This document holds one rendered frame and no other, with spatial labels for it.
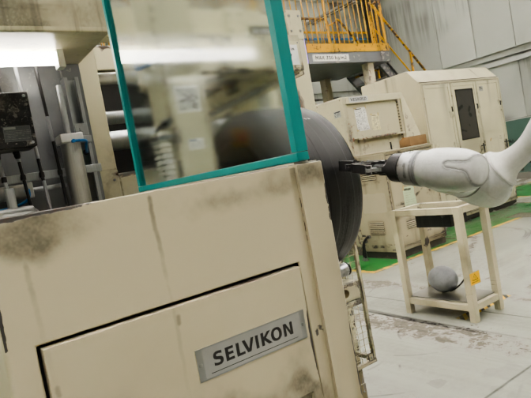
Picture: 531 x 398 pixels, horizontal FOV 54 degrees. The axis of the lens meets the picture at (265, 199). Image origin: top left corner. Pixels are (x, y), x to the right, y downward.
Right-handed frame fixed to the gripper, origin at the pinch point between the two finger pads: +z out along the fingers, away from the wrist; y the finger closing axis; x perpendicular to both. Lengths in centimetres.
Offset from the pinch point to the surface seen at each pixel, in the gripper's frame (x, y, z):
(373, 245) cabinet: 153, -339, 314
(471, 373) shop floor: 131, -123, 45
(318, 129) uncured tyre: -11.0, -0.2, 12.0
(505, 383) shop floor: 128, -122, 25
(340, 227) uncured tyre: 18.2, 1.8, 3.8
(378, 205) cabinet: 102, -339, 301
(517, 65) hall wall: -65, -1096, 541
